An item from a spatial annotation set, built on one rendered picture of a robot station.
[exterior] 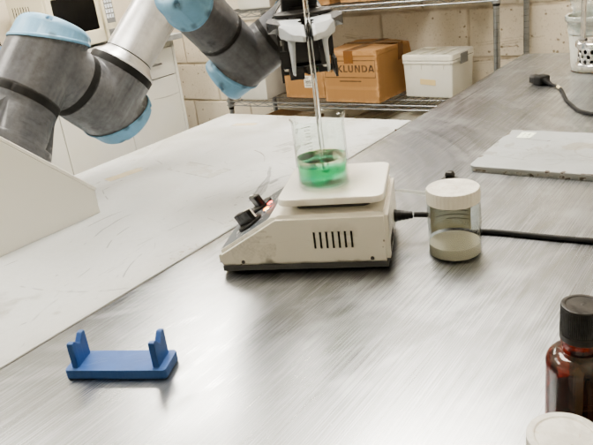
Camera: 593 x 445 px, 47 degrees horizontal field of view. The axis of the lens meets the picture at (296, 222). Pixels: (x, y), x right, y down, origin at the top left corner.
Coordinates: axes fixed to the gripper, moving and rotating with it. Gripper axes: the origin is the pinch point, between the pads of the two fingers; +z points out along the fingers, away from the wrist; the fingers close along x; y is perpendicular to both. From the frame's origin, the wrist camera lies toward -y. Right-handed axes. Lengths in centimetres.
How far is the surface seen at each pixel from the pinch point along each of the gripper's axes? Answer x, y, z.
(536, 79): -52, 26, -70
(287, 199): 4.7, 17.1, 5.6
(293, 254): 4.8, 23.5, 6.5
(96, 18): 94, 18, -289
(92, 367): 24.3, 24.5, 22.9
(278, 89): 6, 62, -267
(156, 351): 17.8, 22.9, 24.1
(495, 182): -24.8, 26.3, -14.2
